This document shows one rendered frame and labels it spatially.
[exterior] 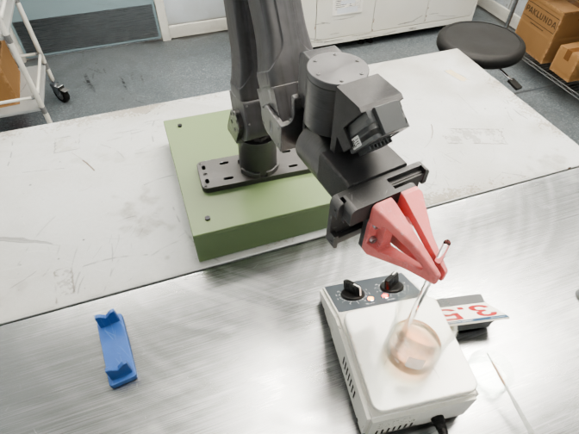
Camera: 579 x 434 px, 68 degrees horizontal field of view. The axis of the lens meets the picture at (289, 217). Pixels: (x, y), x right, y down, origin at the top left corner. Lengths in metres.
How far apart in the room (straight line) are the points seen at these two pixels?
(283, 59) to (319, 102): 0.10
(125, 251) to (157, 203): 0.11
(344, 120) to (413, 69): 0.80
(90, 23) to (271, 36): 2.93
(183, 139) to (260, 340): 0.40
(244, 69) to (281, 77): 0.12
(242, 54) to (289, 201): 0.23
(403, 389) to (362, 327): 0.08
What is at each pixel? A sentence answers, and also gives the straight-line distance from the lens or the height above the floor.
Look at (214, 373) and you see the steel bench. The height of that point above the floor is 0.90.
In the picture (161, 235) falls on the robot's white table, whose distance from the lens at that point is 0.75.
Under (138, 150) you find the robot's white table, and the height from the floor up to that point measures 0.90.
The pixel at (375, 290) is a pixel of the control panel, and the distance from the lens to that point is 0.61.
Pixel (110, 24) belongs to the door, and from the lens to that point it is 3.39.
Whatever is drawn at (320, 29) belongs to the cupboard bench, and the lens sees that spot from 3.07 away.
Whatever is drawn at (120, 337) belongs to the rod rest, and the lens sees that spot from 0.65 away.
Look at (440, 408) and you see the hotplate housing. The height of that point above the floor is 0.96.
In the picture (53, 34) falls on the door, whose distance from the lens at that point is 3.43.
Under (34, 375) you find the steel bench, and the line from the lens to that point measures 0.68.
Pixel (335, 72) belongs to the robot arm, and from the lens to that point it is 0.41.
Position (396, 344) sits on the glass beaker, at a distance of 0.48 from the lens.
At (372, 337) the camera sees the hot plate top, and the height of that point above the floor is 0.99.
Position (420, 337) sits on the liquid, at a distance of 0.51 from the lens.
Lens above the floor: 1.45
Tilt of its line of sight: 48 degrees down
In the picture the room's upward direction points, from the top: straight up
